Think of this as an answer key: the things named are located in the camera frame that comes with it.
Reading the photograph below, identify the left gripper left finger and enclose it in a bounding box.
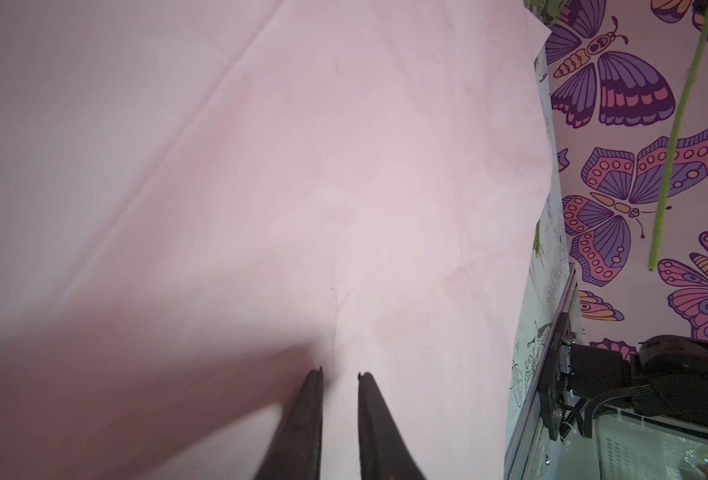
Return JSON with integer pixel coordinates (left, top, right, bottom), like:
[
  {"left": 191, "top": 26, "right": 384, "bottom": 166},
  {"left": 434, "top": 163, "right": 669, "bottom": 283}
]
[{"left": 255, "top": 368, "right": 324, "bottom": 480}]

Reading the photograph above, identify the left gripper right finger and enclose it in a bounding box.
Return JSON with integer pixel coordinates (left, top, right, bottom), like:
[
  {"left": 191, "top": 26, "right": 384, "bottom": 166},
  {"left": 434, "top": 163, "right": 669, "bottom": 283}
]
[{"left": 358, "top": 372, "right": 425, "bottom": 480}]

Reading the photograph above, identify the pink purple wrapping paper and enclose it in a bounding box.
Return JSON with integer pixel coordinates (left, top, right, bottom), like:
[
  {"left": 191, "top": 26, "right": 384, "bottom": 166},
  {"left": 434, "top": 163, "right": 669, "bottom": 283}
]
[{"left": 0, "top": 1, "right": 552, "bottom": 479}]

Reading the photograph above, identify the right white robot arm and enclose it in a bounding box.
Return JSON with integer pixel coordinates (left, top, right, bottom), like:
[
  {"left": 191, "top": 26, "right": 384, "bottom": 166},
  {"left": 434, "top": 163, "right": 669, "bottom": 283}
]
[{"left": 567, "top": 335, "right": 708, "bottom": 438}]

